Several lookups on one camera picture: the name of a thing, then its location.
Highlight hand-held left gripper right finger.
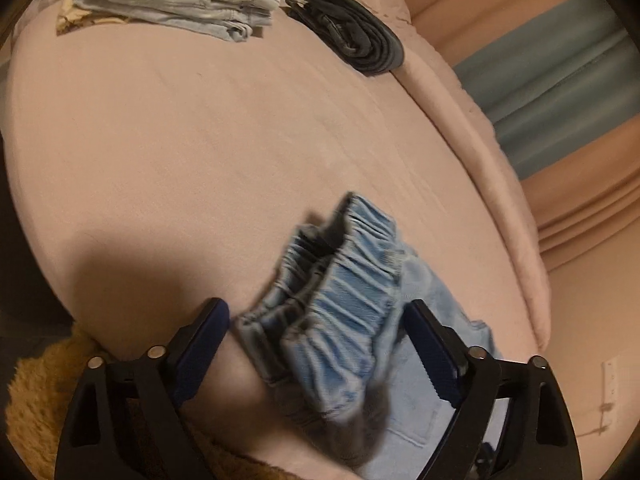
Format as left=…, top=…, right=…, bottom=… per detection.
left=403, top=299, right=584, bottom=480

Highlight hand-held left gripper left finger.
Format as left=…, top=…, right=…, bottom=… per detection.
left=54, top=298, right=230, bottom=480

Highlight light blue denim pants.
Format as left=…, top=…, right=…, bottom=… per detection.
left=235, top=191, right=511, bottom=480

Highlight dark folded pants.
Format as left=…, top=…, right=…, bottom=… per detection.
left=285, top=0, right=405, bottom=77

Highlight yellow fuzzy rug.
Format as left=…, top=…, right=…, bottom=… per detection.
left=5, top=324, right=281, bottom=480

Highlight white power strip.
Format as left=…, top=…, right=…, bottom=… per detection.
left=601, top=356, right=622, bottom=411

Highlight bed with pink sheet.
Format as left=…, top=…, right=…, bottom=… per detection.
left=0, top=0, right=551, bottom=480

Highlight pink duvet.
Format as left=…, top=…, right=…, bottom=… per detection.
left=390, top=25, right=553, bottom=356

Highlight pink curtain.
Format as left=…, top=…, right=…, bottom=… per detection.
left=520, top=110, right=640, bottom=281
left=387, top=0, right=608, bottom=68

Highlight blue curtain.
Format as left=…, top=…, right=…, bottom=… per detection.
left=452, top=0, right=640, bottom=181

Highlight yellow patterned cloth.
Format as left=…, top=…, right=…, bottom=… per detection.
left=55, top=2, right=132, bottom=37

